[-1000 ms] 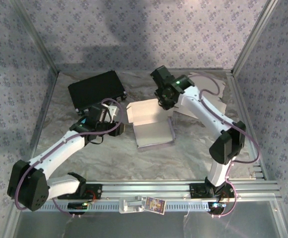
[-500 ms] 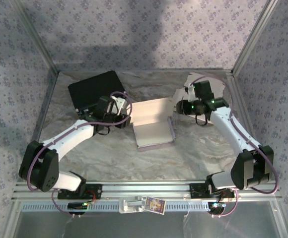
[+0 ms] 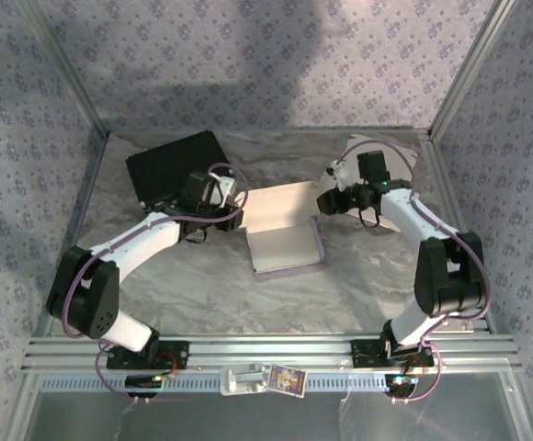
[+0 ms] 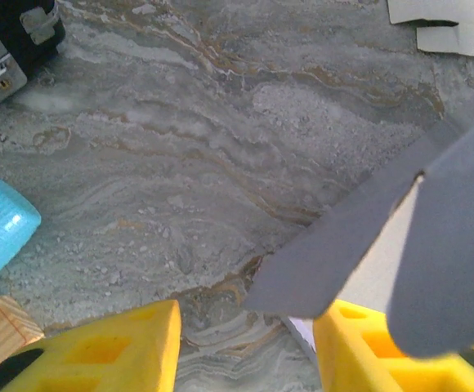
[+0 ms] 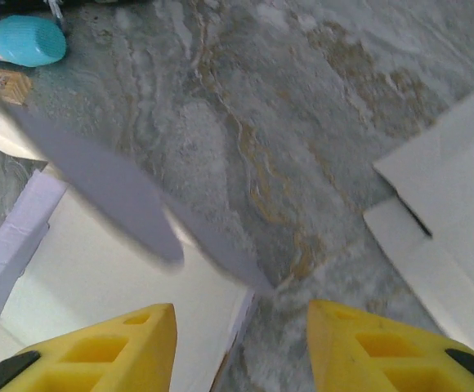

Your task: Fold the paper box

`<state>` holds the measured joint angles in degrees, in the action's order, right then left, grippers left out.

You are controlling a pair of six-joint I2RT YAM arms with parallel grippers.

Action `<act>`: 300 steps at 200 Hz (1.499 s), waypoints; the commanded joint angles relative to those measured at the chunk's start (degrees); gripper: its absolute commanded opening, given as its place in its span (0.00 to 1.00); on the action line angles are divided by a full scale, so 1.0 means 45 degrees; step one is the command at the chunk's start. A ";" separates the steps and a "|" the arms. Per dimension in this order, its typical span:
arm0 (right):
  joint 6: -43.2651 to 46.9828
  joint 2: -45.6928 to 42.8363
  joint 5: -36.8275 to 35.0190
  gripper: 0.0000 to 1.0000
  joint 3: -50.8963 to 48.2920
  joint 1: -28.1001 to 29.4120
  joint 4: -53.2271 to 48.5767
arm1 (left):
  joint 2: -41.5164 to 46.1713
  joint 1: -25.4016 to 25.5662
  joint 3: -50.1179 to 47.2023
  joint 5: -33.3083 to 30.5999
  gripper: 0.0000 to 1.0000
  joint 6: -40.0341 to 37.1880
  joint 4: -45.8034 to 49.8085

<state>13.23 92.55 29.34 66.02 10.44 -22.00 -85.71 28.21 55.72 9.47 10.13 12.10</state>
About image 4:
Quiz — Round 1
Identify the lilac paper box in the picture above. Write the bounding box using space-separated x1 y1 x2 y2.
243 77 474 364

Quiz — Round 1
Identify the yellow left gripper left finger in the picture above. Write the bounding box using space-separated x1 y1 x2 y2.
0 300 182 392

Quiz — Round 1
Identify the turquoise tube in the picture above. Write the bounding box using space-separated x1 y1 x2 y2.
0 171 42 292

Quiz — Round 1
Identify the small wooden block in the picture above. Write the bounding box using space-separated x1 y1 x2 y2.
0 296 46 383

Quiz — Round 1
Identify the black case with metal latches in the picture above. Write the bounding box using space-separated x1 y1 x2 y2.
0 0 67 108

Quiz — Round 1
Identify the white paper box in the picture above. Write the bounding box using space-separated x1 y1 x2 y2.
386 0 474 60

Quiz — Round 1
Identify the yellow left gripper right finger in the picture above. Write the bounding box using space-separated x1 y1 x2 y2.
313 299 474 392

